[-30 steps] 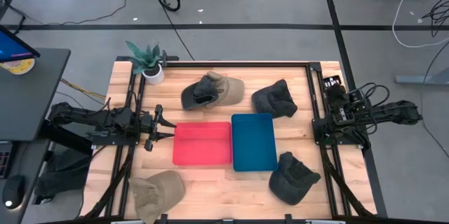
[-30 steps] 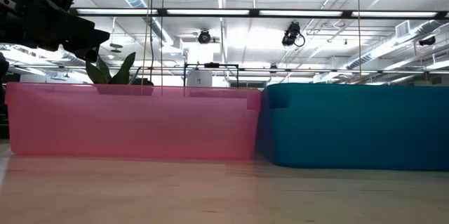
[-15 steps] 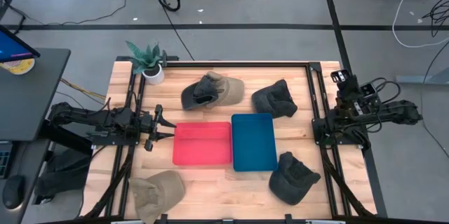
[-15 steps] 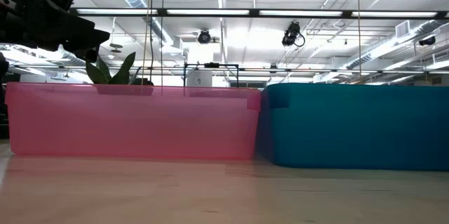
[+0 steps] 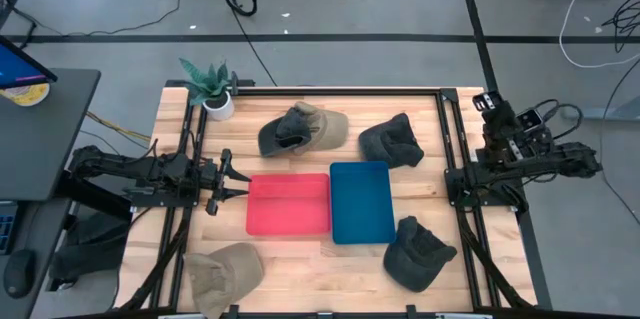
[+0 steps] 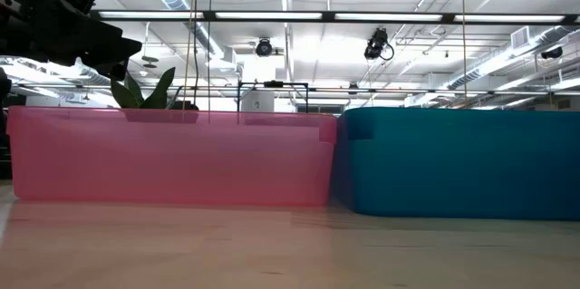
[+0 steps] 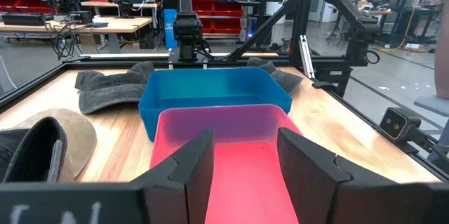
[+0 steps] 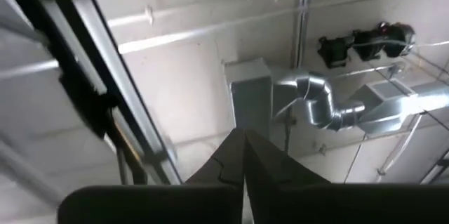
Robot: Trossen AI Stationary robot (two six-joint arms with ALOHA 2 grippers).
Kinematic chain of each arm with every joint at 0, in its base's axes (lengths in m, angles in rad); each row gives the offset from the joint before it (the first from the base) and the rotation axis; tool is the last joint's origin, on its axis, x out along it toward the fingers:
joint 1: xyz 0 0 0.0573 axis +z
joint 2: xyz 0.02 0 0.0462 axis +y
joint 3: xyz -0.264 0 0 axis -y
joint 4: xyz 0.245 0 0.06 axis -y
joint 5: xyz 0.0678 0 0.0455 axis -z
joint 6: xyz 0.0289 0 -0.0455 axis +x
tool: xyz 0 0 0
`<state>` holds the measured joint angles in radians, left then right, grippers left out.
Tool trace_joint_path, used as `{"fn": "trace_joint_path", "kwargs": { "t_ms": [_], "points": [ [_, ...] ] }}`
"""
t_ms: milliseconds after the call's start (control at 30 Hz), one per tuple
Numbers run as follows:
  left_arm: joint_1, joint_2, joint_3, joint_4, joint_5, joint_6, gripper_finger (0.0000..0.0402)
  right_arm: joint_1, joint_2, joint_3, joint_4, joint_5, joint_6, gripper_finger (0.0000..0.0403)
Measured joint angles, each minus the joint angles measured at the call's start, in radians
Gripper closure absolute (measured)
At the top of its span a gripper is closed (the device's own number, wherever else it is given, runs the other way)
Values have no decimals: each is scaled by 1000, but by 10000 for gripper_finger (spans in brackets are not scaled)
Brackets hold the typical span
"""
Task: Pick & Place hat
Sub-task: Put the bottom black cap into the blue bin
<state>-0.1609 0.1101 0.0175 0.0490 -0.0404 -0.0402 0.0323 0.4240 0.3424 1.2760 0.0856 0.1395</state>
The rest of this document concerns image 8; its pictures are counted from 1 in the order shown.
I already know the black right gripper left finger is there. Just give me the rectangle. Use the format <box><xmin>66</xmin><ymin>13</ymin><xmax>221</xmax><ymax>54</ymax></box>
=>
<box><xmin>58</xmin><ymin>128</ymin><xmax>246</xmax><ymax>224</ymax></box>

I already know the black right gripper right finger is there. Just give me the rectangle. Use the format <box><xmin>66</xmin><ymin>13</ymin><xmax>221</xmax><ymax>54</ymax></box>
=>
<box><xmin>245</xmin><ymin>129</ymin><xmax>449</xmax><ymax>224</ymax></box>

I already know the white ceiling pipe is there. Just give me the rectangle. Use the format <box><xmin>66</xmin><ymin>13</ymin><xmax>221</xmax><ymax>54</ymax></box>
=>
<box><xmin>117</xmin><ymin>8</ymin><xmax>302</xmax><ymax>55</ymax></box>

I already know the metal ceiling strut channel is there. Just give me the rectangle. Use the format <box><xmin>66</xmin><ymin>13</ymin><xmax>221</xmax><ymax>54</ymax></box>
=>
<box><xmin>290</xmin><ymin>0</ymin><xmax>314</xmax><ymax>70</ymax></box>

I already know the silver round elbow duct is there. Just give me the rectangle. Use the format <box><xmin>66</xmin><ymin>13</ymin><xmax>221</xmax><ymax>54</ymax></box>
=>
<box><xmin>273</xmin><ymin>70</ymin><xmax>366</xmax><ymax>133</ymax></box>

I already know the silver rectangular duct box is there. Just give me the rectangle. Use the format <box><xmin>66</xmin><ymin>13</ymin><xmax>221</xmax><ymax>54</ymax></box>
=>
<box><xmin>224</xmin><ymin>58</ymin><xmax>274</xmax><ymax>139</ymax></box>

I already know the silver air duct with vent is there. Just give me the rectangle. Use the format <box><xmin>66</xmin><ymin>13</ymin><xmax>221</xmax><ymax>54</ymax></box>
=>
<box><xmin>350</xmin><ymin>79</ymin><xmax>449</xmax><ymax>136</ymax></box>

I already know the black frame beam with lights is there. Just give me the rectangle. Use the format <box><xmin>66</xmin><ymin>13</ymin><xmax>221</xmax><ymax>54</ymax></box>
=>
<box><xmin>0</xmin><ymin>0</ymin><xmax>183</xmax><ymax>186</ymax></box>

